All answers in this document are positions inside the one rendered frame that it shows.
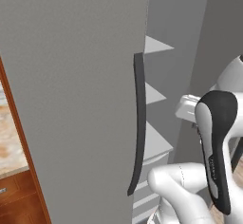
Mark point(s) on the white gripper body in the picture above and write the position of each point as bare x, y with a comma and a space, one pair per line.
186, 108

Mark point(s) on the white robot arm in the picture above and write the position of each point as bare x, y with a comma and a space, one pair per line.
177, 183

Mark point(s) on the grey freezer shelf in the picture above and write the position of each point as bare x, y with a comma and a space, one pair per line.
155, 46
152, 95
155, 144

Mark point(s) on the grey fridge door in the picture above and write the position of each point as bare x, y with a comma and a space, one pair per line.
218, 25

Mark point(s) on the grey freezer drawer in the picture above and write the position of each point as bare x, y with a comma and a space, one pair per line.
142, 199

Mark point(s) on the grey freezer door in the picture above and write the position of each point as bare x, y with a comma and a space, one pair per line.
69, 101

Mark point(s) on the brown wooden cabinet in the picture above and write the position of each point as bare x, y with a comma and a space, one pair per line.
22, 199

